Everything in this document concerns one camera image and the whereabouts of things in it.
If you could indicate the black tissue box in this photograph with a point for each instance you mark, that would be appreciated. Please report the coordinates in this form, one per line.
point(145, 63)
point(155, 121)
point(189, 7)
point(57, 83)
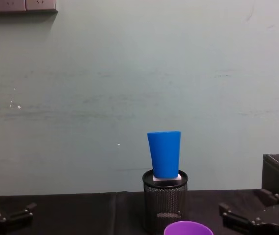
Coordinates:
point(276, 171)

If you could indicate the purple plastic cup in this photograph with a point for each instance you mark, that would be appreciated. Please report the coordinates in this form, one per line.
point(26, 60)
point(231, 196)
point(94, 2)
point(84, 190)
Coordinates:
point(188, 229)

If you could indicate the black table cloth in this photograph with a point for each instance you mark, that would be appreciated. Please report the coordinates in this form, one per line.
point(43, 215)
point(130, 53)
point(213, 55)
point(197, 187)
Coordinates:
point(85, 213)

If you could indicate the black mesh pen holder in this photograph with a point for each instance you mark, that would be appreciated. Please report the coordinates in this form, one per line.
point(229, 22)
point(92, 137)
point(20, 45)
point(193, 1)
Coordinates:
point(165, 198)

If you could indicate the small white plastic piece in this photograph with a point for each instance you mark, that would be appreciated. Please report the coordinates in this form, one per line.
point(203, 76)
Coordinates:
point(157, 179)

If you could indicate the blue plastic cup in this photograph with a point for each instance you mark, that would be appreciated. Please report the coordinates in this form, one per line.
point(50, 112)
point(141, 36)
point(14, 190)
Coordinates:
point(165, 155)

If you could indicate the dark wall socket rail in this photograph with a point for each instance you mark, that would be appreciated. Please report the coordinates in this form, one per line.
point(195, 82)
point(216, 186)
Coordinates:
point(19, 12)

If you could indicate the grey wall socket plate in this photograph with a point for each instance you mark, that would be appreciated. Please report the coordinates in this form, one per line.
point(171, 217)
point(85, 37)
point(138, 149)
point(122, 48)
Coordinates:
point(11, 5)
point(40, 4)

